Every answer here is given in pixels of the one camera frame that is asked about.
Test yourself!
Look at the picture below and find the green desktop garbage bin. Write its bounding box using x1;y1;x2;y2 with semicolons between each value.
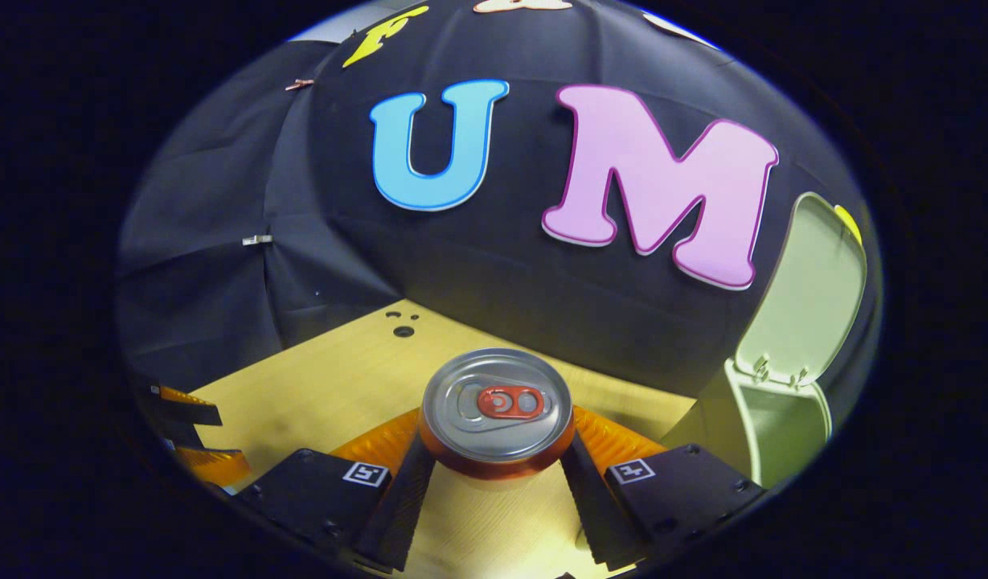
662;191;869;491

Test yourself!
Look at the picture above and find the wooden desktop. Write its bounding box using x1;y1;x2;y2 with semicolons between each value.
190;299;700;579

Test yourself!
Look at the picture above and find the orange pop can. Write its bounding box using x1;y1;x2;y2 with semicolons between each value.
417;347;577;482

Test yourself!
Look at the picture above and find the black backdrop cloth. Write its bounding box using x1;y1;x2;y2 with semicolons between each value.
116;0;882;483

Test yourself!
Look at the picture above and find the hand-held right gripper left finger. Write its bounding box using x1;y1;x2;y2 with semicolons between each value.
236;408;439;573

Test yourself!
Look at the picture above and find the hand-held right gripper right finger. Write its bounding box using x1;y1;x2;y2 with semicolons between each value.
559;405;769;569

